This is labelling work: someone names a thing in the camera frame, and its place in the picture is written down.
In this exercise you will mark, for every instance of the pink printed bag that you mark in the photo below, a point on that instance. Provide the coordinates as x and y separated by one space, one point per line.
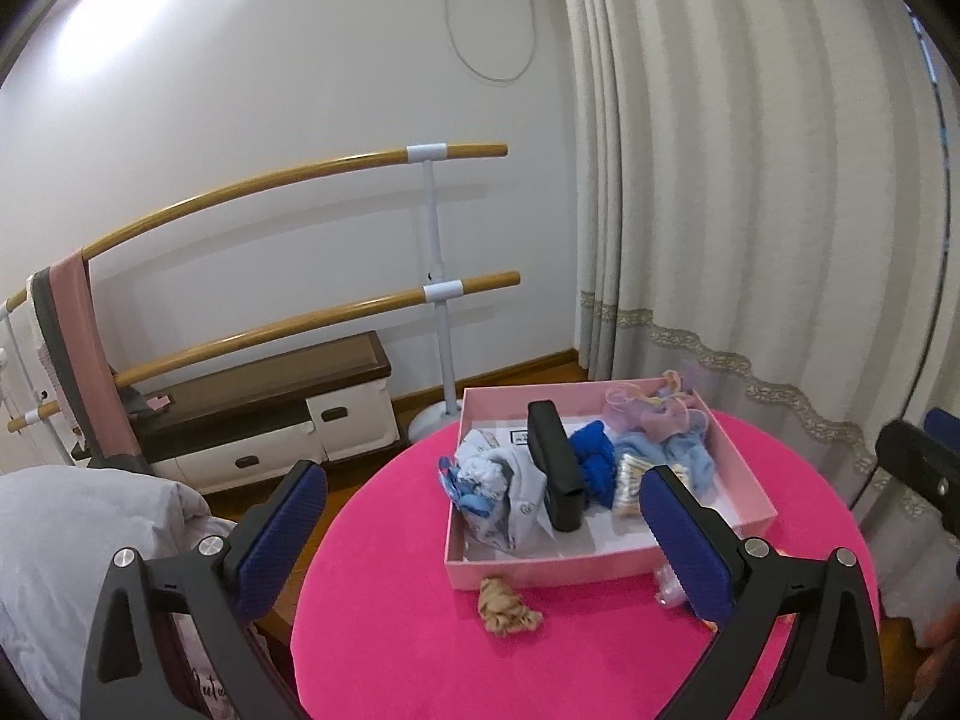
202 682

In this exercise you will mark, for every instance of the pink purple sheer scrunchie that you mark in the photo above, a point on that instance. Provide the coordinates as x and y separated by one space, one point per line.
649 412

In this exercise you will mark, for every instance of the cream striped curtain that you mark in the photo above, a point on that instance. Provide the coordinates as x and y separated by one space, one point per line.
750 165

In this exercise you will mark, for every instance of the beige scrunchie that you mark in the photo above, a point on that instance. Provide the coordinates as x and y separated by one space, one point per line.
506 607

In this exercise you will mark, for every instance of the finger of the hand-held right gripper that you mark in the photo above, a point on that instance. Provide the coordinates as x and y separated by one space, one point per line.
945 427
911 457

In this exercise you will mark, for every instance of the pink and grey hanging cloth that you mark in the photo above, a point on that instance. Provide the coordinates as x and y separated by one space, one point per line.
82 330

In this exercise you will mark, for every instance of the bag of cotton swabs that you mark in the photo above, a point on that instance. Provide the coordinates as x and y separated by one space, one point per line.
628 487

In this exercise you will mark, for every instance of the light blue satin scrunchie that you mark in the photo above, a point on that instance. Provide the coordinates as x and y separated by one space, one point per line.
487 495

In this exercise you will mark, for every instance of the person's right hand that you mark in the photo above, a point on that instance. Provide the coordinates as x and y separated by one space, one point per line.
941 637

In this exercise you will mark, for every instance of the pink cardboard box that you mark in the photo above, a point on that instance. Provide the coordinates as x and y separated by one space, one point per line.
600 562

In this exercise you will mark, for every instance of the black rectangular case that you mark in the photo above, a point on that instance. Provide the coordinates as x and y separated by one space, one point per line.
555 465

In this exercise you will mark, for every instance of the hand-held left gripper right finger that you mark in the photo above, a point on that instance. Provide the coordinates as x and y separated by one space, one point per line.
682 540

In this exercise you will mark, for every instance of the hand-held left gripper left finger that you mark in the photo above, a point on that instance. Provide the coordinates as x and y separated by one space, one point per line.
274 532

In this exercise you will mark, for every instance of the white cabinet with brown top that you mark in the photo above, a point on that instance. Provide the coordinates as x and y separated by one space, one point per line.
262 390

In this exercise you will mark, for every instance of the white barre stand post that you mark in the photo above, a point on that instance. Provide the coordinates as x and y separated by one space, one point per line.
433 225

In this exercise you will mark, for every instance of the short wooden ballet barre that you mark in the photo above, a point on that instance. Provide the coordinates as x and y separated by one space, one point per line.
300 319

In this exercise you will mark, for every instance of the royal blue scrunchie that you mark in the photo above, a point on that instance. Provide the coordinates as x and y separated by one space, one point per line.
596 461

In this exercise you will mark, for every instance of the long wooden ballet barre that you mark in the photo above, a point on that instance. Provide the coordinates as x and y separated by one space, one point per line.
225 191

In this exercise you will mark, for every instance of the small clear plastic packet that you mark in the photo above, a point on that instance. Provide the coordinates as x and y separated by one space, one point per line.
666 585

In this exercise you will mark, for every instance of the round pink table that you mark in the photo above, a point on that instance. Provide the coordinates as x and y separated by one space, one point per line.
585 660

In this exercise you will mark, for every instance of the white bedding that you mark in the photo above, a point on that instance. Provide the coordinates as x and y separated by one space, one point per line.
75 540

